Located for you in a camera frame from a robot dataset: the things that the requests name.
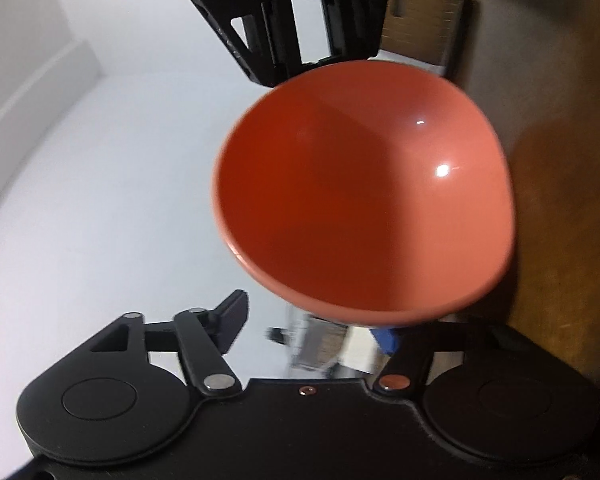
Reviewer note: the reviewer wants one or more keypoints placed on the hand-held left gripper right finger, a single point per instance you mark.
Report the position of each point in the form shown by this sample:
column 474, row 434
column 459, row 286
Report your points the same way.
column 387, row 342

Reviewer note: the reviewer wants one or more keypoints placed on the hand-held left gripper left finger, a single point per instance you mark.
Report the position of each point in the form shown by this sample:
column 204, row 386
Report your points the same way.
column 232, row 317

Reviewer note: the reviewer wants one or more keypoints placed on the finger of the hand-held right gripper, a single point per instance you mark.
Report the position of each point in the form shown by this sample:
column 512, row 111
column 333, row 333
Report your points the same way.
column 270, row 35
column 360, row 25

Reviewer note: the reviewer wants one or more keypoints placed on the orange footed bowl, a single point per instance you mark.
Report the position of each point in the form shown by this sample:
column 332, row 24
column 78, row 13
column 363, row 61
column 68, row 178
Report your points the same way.
column 360, row 190

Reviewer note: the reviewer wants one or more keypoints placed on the brown wooden chair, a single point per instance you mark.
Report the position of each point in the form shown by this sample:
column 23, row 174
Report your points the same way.
column 425, row 20

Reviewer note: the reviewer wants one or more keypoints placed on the blurred grey object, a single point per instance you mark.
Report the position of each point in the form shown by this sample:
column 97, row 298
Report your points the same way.
column 315, row 345

